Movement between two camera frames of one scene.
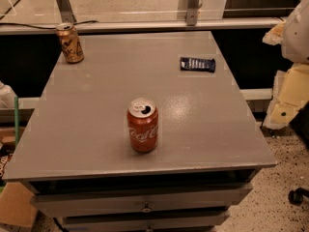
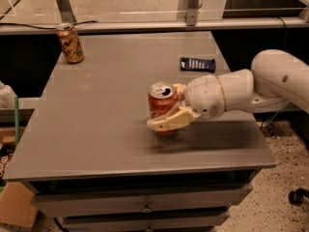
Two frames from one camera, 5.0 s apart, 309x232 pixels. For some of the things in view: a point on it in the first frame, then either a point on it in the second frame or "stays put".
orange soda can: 71,45 stays put
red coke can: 143,124 -> 162,100
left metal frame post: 63,3 stays put
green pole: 16,120 stays put
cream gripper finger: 275,35 -> 205,95
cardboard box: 15,206 stays put
